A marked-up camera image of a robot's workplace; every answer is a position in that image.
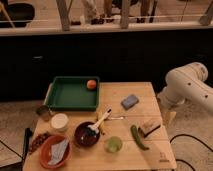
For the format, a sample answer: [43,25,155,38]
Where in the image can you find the blue sponge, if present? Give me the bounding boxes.
[121,94,139,110]

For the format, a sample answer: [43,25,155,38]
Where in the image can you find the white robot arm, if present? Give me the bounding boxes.
[157,62,213,127]

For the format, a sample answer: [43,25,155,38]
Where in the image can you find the green plastic tray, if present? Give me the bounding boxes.
[45,76,99,111]

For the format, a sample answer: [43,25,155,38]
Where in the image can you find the wooden block brush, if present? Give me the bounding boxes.
[138,118,161,138]

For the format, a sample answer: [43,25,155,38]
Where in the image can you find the green chili pepper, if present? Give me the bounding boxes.
[130,125,149,150]

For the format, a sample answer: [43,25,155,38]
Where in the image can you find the metal fork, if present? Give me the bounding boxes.
[105,116,125,120]

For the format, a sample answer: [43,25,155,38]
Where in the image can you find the green plastic cup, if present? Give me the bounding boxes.
[105,136,122,153]

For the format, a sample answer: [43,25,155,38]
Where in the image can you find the yellow banana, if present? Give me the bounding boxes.
[96,112,105,135]

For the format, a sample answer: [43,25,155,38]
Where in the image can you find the white spoon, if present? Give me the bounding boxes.
[88,109,112,134]

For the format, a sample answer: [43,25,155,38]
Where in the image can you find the orange fruit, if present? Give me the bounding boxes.
[87,80,97,90]

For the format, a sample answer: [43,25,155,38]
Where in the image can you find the dark purple bowl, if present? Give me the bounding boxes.
[74,122,100,148]

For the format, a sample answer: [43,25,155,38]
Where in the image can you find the white round container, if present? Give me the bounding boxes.
[51,113,69,132]

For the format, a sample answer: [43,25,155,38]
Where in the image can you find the crumpled white paper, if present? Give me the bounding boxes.
[48,139,69,165]

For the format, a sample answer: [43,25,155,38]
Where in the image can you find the orange bowl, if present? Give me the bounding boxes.
[39,135,71,170]

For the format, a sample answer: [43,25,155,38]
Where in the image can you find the dark red grapes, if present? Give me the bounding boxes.
[28,132,50,154]

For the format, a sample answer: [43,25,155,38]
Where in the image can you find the black chair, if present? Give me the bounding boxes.
[0,3,35,28]

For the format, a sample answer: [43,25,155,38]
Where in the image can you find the black cable on floor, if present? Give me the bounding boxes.
[169,133,213,171]

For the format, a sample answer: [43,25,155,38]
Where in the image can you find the black table bracket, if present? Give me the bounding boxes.
[22,128,33,160]

